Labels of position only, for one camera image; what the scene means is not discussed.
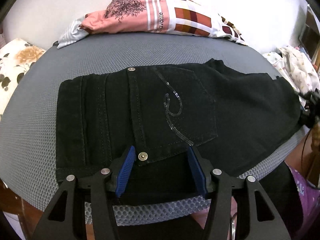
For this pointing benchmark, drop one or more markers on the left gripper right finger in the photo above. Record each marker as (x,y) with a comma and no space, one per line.
(239,208)

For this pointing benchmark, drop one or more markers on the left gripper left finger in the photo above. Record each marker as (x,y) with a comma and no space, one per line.
(64,216)

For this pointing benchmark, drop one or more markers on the black pants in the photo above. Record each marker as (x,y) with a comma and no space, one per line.
(235,120)

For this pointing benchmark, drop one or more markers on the white dotted bedding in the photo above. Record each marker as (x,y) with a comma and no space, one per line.
(294,67)

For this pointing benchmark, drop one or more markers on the grey mesh mattress pad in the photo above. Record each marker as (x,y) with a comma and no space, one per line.
(28,126)

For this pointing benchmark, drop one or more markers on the floral cream pillow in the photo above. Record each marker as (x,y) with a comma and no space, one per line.
(17,57)

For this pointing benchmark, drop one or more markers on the pink checked pillow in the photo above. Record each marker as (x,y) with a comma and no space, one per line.
(177,17)

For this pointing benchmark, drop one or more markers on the light grey striped cloth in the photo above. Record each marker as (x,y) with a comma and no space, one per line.
(72,34)

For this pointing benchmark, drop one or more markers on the wall mirror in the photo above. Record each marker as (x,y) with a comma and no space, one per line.
(309,37)

